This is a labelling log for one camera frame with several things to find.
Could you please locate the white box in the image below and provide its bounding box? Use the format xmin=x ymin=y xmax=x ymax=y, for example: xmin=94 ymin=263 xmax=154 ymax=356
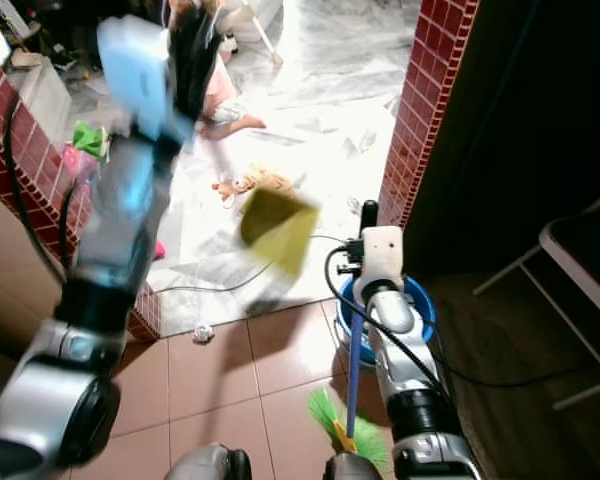
xmin=5 ymin=52 xmax=76 ymax=141

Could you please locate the green cloth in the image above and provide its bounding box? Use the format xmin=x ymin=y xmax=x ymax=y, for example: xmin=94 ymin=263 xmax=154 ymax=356
xmin=72 ymin=120 xmax=109 ymax=161

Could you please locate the yellow dustpan with red handle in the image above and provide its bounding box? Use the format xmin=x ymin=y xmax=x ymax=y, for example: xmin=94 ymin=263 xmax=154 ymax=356
xmin=238 ymin=187 xmax=321 ymax=279

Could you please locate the silver right robot leg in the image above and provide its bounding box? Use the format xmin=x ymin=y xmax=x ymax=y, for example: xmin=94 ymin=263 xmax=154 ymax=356
xmin=323 ymin=452 xmax=386 ymax=480

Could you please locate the silver left robot leg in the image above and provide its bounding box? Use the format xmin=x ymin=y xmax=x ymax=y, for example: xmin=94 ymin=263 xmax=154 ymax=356
xmin=165 ymin=443 xmax=253 ymax=480

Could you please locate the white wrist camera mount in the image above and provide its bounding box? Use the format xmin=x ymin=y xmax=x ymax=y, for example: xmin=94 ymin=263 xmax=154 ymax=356
xmin=97 ymin=14 xmax=191 ymax=141
xmin=355 ymin=225 xmax=403 ymax=293

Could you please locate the child in pink clothes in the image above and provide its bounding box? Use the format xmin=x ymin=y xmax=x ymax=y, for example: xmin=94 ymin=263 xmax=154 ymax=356
xmin=200 ymin=30 xmax=269 ymax=141

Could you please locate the tan plush toy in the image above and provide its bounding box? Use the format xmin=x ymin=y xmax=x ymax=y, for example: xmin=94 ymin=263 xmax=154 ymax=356
xmin=212 ymin=165 xmax=293 ymax=206

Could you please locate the pink bag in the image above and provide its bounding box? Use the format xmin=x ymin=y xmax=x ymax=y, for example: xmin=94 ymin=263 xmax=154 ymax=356
xmin=60 ymin=143 xmax=101 ymax=191

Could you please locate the blue-handled broom with green bristles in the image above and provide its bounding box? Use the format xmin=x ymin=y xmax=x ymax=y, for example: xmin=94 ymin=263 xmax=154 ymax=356
xmin=306 ymin=300 xmax=391 ymax=471

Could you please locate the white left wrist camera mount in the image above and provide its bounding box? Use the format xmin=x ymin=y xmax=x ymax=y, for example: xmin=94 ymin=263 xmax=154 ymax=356
xmin=97 ymin=14 xmax=191 ymax=141

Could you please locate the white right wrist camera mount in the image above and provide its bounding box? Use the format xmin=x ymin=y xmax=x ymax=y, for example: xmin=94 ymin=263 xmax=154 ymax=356
xmin=355 ymin=225 xmax=403 ymax=293

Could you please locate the silver robot leg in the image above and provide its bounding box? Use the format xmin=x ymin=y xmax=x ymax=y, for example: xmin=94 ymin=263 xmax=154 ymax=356
xmin=165 ymin=443 xmax=253 ymax=480
xmin=323 ymin=452 xmax=386 ymax=480

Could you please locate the white metal chair frame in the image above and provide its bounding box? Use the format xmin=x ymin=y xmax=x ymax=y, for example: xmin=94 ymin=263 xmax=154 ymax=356
xmin=473 ymin=185 xmax=600 ymax=411

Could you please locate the blue plastic bucket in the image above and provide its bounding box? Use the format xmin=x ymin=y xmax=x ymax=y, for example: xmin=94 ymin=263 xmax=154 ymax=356
xmin=335 ymin=275 xmax=437 ymax=367

